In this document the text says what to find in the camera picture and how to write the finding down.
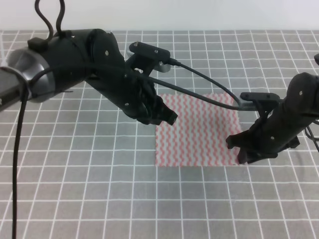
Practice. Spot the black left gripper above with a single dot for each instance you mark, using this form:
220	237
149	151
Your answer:
137	98

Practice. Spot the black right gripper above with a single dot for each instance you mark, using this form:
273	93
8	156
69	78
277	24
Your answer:
277	133

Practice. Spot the pink white zigzag towel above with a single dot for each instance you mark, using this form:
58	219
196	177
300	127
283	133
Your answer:
198	136

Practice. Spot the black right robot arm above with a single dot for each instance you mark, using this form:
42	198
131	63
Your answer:
303	97

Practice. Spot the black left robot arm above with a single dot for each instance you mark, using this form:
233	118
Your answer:
45	69

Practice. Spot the grey grid tablecloth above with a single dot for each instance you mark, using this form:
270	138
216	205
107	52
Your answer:
87	171

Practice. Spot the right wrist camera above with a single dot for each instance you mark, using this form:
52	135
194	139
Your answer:
259	101

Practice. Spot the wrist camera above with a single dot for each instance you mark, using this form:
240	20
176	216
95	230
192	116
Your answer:
147	58
259	101

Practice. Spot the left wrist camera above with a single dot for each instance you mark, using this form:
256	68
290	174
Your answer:
147	58

